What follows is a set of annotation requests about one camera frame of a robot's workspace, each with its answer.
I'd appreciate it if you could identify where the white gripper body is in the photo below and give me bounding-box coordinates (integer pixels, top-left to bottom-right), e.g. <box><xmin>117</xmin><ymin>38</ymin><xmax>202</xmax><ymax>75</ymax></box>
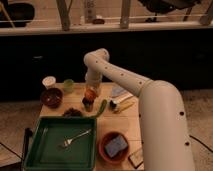
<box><xmin>86</xmin><ymin>79</ymin><xmax>101</xmax><ymax>96</ymax></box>

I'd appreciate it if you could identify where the red apple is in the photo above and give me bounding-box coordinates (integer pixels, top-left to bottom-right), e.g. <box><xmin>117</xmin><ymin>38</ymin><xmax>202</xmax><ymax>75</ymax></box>
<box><xmin>84</xmin><ymin>89</ymin><xmax>97</xmax><ymax>101</ymax></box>

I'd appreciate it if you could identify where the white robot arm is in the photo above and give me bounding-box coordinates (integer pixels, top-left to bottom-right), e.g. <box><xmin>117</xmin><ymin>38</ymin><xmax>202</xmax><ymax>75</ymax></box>
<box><xmin>84</xmin><ymin>48</ymin><xmax>195</xmax><ymax>171</ymax></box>

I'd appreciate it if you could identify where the small metal cup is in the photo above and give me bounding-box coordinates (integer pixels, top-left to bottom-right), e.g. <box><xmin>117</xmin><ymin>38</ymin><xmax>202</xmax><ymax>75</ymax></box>
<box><xmin>82</xmin><ymin>98</ymin><xmax>93</xmax><ymax>112</ymax></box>

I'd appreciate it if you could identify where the green plastic cup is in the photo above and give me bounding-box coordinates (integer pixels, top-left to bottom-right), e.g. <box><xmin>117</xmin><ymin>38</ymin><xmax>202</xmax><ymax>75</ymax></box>
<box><xmin>63</xmin><ymin>79</ymin><xmax>74</xmax><ymax>93</ymax></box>

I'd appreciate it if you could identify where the green cucumber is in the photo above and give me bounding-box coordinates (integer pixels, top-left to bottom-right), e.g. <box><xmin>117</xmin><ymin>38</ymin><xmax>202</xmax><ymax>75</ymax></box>
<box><xmin>96</xmin><ymin>99</ymin><xmax>107</xmax><ymax>117</ymax></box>

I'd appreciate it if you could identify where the grey cloth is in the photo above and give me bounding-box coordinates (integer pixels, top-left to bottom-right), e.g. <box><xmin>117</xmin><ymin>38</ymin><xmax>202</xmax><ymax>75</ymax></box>
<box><xmin>110</xmin><ymin>86</ymin><xmax>126</xmax><ymax>98</ymax></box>

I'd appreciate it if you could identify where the dark brown food pile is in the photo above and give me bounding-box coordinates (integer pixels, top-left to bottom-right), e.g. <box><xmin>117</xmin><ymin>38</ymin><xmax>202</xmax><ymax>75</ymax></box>
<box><xmin>63</xmin><ymin>108</ymin><xmax>82</xmax><ymax>117</ymax></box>

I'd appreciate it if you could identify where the dark red bowl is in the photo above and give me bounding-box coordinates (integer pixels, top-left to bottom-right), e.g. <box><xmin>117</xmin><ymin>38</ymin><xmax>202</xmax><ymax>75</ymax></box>
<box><xmin>40</xmin><ymin>88</ymin><xmax>63</xmax><ymax>109</ymax></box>

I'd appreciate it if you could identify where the orange bowl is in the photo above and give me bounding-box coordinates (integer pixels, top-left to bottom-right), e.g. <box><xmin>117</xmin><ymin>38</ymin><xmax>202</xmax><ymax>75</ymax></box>
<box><xmin>98</xmin><ymin>131</ymin><xmax>129</xmax><ymax>165</ymax></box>

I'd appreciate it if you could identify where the silver fork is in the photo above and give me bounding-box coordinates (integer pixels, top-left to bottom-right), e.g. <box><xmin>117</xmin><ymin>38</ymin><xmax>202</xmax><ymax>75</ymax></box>
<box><xmin>59</xmin><ymin>129</ymin><xmax>91</xmax><ymax>148</ymax></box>

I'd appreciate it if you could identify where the blue sponge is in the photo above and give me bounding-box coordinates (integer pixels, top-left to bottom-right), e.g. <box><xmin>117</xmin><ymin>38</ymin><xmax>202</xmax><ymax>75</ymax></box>
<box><xmin>105</xmin><ymin>135</ymin><xmax>128</xmax><ymax>158</ymax></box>

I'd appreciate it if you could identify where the green plastic tray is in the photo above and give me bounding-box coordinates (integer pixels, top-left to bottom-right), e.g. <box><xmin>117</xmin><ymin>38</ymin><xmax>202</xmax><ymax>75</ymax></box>
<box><xmin>24</xmin><ymin>116</ymin><xmax>97</xmax><ymax>171</ymax></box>

